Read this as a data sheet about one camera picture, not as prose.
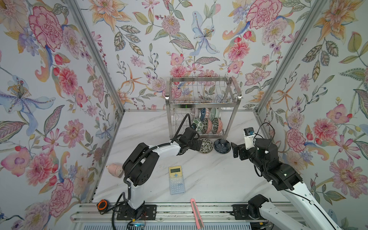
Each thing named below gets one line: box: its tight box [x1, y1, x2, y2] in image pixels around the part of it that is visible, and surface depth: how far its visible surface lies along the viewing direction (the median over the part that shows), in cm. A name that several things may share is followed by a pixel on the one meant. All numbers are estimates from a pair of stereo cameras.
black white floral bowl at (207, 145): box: [199, 138, 214, 154], surface depth 100 cm
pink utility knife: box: [190, 197, 205, 230], surface depth 75 cm
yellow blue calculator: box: [168, 165, 185, 196], surface depth 86 cm
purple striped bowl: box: [192, 107, 201, 120], surface depth 107 cm
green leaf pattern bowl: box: [192, 117, 204, 133], surface depth 100 cm
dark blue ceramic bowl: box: [213, 138, 232, 154], surface depth 99 cm
